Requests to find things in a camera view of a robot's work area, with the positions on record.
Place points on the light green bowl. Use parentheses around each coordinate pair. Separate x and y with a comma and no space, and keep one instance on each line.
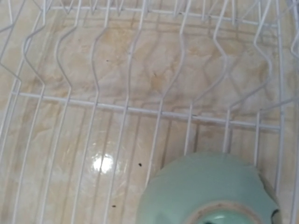
(209,188)

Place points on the white wire dish rack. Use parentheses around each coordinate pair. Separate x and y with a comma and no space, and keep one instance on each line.
(96,96)

